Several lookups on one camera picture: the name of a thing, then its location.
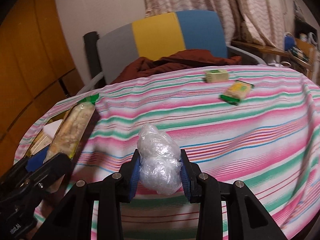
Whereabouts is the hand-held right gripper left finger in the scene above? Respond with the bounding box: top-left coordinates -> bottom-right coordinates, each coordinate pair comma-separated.
32,149 -> 140,240

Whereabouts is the black shelf unit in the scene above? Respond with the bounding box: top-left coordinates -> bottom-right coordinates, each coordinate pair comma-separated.
294,17 -> 318,40

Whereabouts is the brown jacket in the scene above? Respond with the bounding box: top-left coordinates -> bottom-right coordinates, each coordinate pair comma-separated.
117,49 -> 242,84

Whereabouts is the striped tablecloth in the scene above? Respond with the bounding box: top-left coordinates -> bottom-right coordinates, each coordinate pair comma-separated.
15,64 -> 320,240

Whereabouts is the long green-ended snack packet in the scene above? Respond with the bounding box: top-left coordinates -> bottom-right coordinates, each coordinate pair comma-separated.
44,93 -> 100,163

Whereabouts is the grey yellow blue chair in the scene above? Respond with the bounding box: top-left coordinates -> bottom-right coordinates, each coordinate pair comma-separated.
75,10 -> 268,95

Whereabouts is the yellow green snack packet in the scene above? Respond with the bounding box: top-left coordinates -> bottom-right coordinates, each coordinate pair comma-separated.
219,80 -> 255,105

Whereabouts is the gold tin box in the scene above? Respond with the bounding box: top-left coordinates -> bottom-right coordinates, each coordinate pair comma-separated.
25,109 -> 99,162

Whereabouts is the black foam roll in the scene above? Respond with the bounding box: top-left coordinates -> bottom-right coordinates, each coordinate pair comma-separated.
84,31 -> 107,85

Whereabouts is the blue mug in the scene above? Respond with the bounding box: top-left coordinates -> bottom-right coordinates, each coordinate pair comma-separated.
283,32 -> 295,52

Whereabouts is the wooden wardrobe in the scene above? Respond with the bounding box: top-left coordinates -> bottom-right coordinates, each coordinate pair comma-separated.
0,0 -> 84,155

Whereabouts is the clear plastic bag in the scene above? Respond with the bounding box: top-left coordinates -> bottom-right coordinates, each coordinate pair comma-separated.
137,124 -> 184,195

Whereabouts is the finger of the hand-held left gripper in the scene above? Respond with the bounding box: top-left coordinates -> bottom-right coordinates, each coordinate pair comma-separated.
32,152 -> 73,188
0,149 -> 50,188

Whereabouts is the small green box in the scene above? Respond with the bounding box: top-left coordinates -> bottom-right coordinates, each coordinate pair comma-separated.
205,69 -> 229,83

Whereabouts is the beige paper box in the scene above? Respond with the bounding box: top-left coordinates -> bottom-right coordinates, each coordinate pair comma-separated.
30,130 -> 54,155

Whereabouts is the cardboard box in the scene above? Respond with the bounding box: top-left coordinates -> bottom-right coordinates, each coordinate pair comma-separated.
295,38 -> 319,75

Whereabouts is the wooden side table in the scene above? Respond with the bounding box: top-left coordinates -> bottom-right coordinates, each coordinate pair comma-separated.
231,39 -> 313,68

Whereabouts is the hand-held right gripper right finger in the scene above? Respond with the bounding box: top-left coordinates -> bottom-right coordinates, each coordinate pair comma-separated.
179,149 -> 288,240

